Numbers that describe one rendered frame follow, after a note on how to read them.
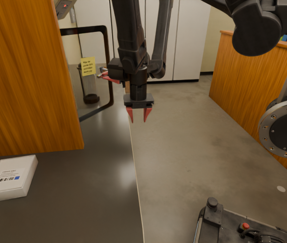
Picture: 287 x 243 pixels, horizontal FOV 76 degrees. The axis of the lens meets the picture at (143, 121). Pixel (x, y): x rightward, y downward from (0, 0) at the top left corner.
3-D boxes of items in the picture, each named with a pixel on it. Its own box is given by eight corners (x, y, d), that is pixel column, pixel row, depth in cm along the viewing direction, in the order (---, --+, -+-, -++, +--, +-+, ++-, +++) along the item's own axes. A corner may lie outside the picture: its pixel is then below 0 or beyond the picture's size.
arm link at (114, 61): (130, 59, 49) (143, 41, 54) (95, 55, 53) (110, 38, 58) (138, 91, 59) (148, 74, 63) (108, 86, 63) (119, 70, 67)
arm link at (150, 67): (158, 69, 78) (163, 76, 86) (156, 44, 80) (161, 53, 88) (132, 75, 82) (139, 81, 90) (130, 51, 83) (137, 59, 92)
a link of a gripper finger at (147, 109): (130, 117, 72) (129, 95, 67) (148, 116, 73) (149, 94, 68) (132, 127, 66) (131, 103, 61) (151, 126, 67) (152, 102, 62)
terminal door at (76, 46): (65, 128, 83) (39, 30, 62) (113, 104, 104) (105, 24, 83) (67, 129, 83) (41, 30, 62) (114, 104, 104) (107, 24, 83)
